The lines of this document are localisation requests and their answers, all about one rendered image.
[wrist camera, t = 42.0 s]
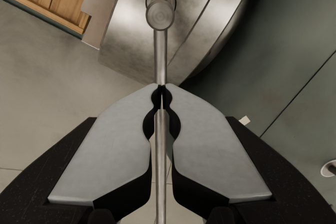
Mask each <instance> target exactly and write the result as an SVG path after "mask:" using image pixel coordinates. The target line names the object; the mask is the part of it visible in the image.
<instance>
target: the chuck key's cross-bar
mask: <svg viewBox="0 0 336 224"><path fill-rule="evenodd" d="M153 37H154V83H156V84H158V85H161V86H162V85H165V84H167V48H168V30H165V31H156V30H153ZM155 191H156V224H166V201H167V111H166V110H165V109H163V100H162V93H161V107H160V109H158V111H157V112H156V113H155Z"/></svg>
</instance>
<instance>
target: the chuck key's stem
mask: <svg viewBox="0 0 336 224"><path fill-rule="evenodd" d="M145 18H146V21H147V23H148V25H149V26H150V27H151V28H152V29H154V30H156V31H165V30H167V29H169V28H170V27H171V26H172V24H173V23H174V20H175V12H174V9H173V6H172V3H171V0H151V1H150V3H149V5H148V7H147V10H146V13H145Z"/></svg>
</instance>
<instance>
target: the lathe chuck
mask: <svg viewBox="0 0 336 224"><path fill-rule="evenodd" d="M208 1H209V0H176V6H175V10H174V13H175V19H174V22H173V24H172V26H171V27H170V28H169V29H168V30H167V65H168V64H169V62H170V61H171V60H172V58H173V57H174V55H175V54H176V53H177V51H178V50H179V48H180V47H181V45H182V44H183V42H184V41H185V39H186V38H187V36H188V34H189V33H190V31H191V30H192V28H193V26H194V25H195V23H196V22H197V20H198V18H199V17H200V15H201V13H202V12H203V10H204V8H205V6H206V5H207V3H208ZM146 10H147V6H146V0H115V3H114V6H113V8H112V11H111V14H110V16H109V19H108V22H107V25H106V28H105V31H104V34H103V37H102V41H101V44H100V48H99V53H98V61H99V63H100V64H102V65H104V66H106V67H108V68H110V69H112V70H114V71H116V72H118V73H120V74H122V75H124V76H126V77H128V78H130V79H132V80H134V81H136V82H138V83H140V84H143V85H145V86H146V85H149V84H150V83H152V82H153V81H154V80H155V61H154V30H153V29H152V28H151V27H150V26H149V25H148V23H147V21H146Z"/></svg>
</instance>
